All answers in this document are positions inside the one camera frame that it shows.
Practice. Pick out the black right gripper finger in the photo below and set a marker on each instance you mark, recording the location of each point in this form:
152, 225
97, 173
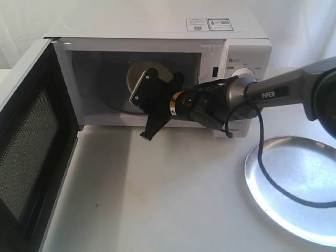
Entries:
140, 92

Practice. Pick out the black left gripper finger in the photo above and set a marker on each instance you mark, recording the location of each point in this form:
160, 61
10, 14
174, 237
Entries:
153, 125

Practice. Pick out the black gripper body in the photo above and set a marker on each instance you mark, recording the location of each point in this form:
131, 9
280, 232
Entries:
160, 94

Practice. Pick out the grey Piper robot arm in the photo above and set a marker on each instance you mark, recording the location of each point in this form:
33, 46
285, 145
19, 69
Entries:
215, 103

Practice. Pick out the white microwave oven body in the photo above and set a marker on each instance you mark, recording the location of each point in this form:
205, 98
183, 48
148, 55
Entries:
104, 47

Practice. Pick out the white printed label sticker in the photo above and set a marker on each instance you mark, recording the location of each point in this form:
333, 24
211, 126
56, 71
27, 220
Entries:
209, 25

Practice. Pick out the upper white control knob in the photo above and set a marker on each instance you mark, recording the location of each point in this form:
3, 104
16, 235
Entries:
245, 74

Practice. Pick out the round silver metal tray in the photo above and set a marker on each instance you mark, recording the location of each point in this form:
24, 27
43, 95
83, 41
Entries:
295, 187

